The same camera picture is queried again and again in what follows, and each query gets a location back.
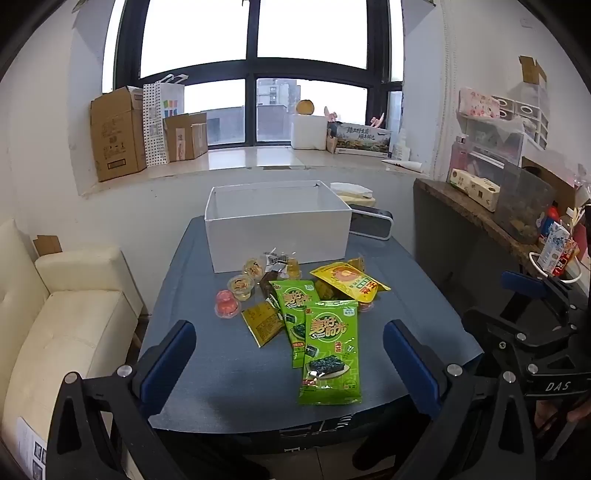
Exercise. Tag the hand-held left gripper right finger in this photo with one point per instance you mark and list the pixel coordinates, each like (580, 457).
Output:
(411, 364)

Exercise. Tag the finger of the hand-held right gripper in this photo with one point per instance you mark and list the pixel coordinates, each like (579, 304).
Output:
(524, 282)
(485, 327)

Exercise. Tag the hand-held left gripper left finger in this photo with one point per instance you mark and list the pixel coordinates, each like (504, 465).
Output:
(168, 355)

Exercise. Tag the red jelly cup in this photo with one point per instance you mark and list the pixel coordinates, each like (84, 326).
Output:
(227, 304)

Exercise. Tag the large green seaweed packet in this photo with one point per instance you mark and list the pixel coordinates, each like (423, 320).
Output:
(330, 353)

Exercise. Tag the small yellow-brown sachet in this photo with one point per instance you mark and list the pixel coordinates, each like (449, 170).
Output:
(262, 323)

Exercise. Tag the cartoon lid jelly cup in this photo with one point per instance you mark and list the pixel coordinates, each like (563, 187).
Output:
(241, 286)
(255, 268)

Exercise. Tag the yellow snack pouch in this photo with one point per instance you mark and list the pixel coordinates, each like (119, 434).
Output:
(346, 281)

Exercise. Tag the person's right hand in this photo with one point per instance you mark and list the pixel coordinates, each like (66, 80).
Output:
(579, 410)

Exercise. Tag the milk carton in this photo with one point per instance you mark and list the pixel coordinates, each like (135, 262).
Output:
(556, 249)

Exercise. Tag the blue grey tablecloth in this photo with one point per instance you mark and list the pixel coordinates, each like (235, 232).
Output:
(221, 369)

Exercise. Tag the red blue can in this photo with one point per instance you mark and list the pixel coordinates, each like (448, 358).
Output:
(552, 217)

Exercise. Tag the grey translucent container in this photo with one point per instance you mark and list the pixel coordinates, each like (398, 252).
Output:
(524, 203)

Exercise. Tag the wooden side counter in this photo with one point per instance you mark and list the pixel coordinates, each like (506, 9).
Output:
(466, 207)

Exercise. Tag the beige patterned box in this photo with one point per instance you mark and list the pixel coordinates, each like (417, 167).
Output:
(475, 189)

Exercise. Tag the cream sofa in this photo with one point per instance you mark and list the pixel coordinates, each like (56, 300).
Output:
(60, 323)

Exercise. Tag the brown snack packet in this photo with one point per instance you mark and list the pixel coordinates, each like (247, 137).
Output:
(266, 287)

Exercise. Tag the clear plastic storage box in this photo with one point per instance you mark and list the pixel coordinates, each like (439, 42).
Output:
(494, 147)

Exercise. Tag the silver black wrapper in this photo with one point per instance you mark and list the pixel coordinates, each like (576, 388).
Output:
(275, 258)

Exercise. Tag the flat cardboard scrap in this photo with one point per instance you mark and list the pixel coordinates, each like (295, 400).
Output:
(47, 244)

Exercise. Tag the white drawer organizer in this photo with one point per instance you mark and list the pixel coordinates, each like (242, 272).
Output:
(526, 115)

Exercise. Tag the white bottle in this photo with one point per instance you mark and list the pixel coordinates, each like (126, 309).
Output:
(400, 150)

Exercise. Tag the pink floral tissue pack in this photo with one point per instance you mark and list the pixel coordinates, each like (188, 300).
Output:
(479, 104)

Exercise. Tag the long printed box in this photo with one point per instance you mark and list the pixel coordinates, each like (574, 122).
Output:
(362, 141)

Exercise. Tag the medium cardboard box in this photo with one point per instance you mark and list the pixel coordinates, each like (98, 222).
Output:
(178, 138)

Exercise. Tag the large cardboard box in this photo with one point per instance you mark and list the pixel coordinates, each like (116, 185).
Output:
(117, 138)

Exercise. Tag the white dotted paper bag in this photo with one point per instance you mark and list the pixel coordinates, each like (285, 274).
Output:
(157, 124)

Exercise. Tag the white foam box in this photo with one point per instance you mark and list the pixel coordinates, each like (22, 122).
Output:
(308, 132)

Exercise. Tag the yellow round fruit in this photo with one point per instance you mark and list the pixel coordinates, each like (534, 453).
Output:
(305, 107)

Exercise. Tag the cardboard piece on wall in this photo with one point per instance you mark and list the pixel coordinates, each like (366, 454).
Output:
(532, 70)

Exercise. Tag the black window frame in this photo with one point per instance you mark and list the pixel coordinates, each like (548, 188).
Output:
(249, 69)

